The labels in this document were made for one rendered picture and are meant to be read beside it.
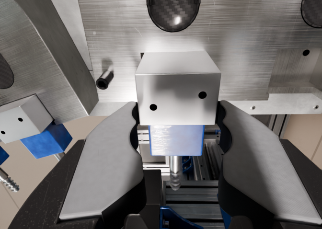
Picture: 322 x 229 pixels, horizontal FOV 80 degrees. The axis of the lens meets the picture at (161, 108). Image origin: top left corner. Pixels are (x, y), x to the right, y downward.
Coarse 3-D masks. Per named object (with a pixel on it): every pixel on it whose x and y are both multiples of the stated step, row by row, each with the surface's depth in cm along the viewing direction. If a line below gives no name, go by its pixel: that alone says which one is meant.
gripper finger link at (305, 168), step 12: (288, 144) 8; (288, 156) 8; (300, 156) 8; (300, 168) 7; (312, 168) 7; (312, 180) 7; (312, 192) 6; (276, 228) 6; (288, 228) 5; (300, 228) 5; (312, 228) 5
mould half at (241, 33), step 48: (96, 0) 14; (144, 0) 14; (240, 0) 14; (288, 0) 13; (96, 48) 16; (144, 48) 15; (192, 48) 15; (240, 48) 15; (288, 48) 15; (240, 96) 17
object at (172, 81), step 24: (144, 72) 11; (168, 72) 11; (192, 72) 11; (216, 72) 11; (144, 96) 12; (168, 96) 12; (192, 96) 12; (216, 96) 12; (144, 120) 13; (168, 120) 13; (192, 120) 13; (168, 144) 15; (192, 144) 15
